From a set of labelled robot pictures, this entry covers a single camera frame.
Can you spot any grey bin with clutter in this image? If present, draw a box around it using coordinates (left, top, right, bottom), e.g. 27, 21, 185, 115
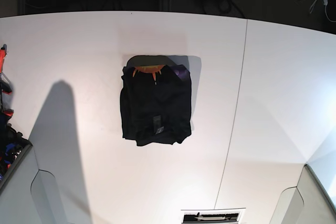
1, 123, 33, 190

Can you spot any printed label card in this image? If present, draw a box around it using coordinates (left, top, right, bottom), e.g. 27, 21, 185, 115
181, 208, 246, 224

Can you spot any grey partition panel right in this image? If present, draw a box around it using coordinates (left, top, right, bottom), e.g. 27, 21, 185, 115
270, 164, 335, 224

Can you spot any orange black clamp tool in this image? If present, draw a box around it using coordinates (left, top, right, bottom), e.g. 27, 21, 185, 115
0, 44, 14, 120

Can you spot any black t-shirt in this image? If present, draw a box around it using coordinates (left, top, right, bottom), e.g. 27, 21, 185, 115
120, 65, 192, 146

